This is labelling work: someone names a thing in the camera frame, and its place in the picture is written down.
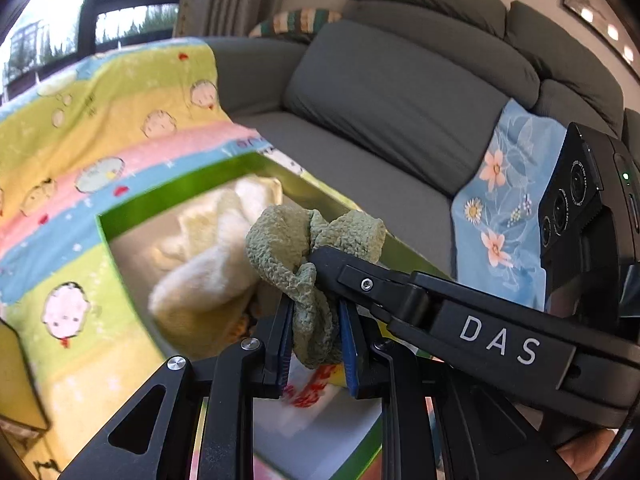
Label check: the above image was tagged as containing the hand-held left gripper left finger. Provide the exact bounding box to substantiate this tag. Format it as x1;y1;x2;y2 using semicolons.
60;300;296;480

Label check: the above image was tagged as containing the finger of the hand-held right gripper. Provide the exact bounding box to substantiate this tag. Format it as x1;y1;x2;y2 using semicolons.
304;246;441;333

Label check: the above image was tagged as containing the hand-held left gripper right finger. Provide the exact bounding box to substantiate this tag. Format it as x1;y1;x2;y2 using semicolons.
339;301;576;480

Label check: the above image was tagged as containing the red and white sock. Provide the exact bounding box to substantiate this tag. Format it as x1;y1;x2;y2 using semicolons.
282;362;351;408

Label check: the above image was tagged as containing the green box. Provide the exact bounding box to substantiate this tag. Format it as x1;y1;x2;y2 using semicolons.
95;152;453;480

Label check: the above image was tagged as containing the person's right forearm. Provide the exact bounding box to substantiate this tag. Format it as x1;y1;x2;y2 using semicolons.
555;430;621;480

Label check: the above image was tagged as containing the blue floral cloth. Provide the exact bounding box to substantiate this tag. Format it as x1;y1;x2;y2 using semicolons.
449;97;571;311

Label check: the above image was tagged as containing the grey sofa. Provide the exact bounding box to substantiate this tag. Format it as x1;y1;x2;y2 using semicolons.
200;0;640;306

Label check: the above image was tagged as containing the striped cushion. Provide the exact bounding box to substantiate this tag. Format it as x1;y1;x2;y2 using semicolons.
248;6;346;43

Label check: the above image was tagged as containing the cartoon printed blanket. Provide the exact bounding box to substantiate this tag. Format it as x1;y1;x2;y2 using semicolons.
0;35;311;480

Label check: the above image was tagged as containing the black cable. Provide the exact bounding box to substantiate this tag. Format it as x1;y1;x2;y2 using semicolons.
585;410;640;480

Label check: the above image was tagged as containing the framed wall picture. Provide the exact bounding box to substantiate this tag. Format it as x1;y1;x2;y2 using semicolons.
562;0;640;81

